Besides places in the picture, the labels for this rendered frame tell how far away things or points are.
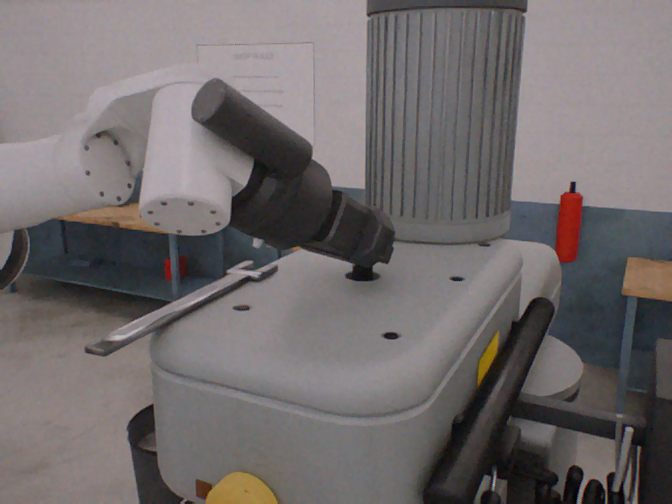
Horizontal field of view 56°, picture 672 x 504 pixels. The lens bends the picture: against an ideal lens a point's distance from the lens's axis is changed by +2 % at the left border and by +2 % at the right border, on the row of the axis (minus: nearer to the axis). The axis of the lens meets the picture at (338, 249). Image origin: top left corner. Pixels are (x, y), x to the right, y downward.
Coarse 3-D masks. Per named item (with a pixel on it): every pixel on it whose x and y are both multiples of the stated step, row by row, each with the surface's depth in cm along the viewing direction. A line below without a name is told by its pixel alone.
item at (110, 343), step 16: (240, 272) 65; (256, 272) 65; (272, 272) 67; (208, 288) 60; (224, 288) 60; (176, 304) 56; (192, 304) 56; (144, 320) 52; (160, 320) 52; (112, 336) 49; (128, 336) 49; (96, 352) 47; (112, 352) 48
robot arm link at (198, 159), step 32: (160, 96) 47; (192, 96) 47; (224, 96) 42; (160, 128) 46; (192, 128) 45; (224, 128) 44; (256, 128) 45; (288, 128) 48; (160, 160) 45; (192, 160) 44; (224, 160) 46; (256, 160) 49; (288, 160) 48; (160, 192) 43; (192, 192) 43; (224, 192) 46; (256, 192) 50; (288, 192) 51; (160, 224) 47; (192, 224) 47; (224, 224) 47; (256, 224) 51
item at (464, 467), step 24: (528, 312) 79; (552, 312) 82; (528, 336) 72; (504, 360) 66; (528, 360) 68; (504, 384) 61; (480, 408) 56; (504, 408) 58; (456, 432) 54; (480, 432) 53; (456, 456) 49; (480, 456) 50; (432, 480) 47; (456, 480) 46; (480, 480) 49
